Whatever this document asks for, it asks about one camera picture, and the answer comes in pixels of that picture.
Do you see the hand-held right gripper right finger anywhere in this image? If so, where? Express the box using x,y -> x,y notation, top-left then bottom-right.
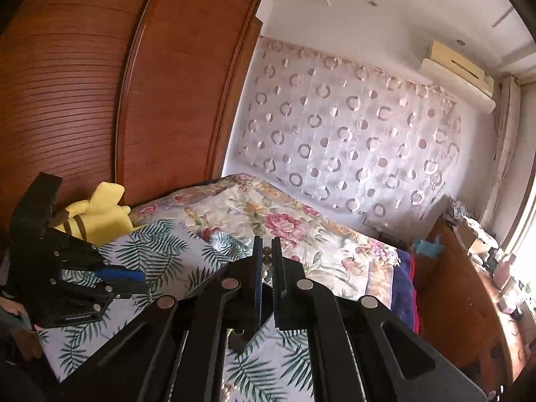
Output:
271,237 -> 490,402

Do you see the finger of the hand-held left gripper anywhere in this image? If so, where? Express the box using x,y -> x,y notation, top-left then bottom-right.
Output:
110,280 -> 150,300
94,263 -> 146,284

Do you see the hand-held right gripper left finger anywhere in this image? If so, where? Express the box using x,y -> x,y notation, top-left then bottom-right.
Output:
46,236 -> 264,402

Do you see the white pearl necklace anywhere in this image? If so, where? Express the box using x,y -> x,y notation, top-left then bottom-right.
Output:
220,253 -> 273,402

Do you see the person's left hand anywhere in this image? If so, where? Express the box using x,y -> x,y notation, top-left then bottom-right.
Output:
0,295 -> 45,361

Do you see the yellow plush toy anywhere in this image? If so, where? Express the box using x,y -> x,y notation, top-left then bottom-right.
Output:
52,182 -> 145,247

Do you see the floral quilt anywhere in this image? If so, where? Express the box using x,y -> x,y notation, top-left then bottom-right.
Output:
128,174 -> 403,302

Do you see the blue blanket with red edge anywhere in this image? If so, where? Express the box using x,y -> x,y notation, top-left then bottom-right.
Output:
387,249 -> 419,336

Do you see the blue bag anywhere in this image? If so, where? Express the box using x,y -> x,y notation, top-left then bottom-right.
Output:
410,234 -> 445,259

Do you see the wooden side cabinet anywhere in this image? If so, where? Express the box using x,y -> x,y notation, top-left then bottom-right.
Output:
412,218 -> 528,386

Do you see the brown wooden wardrobe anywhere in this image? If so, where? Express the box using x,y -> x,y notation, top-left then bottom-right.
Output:
0,0 -> 264,235

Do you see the patterned bag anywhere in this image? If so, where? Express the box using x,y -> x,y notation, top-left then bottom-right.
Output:
442,197 -> 466,223

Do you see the cardboard box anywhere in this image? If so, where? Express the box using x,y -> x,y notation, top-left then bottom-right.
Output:
454,217 -> 499,256

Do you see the white kettle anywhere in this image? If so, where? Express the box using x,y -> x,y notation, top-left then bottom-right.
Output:
494,253 -> 517,288

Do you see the window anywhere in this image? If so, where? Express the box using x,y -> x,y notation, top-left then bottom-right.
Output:
502,167 -> 536,302

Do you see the beige window curtain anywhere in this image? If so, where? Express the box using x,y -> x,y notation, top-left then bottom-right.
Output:
481,74 -> 524,239

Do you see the beige air conditioner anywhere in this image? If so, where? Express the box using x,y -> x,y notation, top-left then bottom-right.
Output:
420,41 -> 497,114

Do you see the circle pattern wall curtain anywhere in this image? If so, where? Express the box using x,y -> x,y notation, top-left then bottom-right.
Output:
237,37 -> 461,217

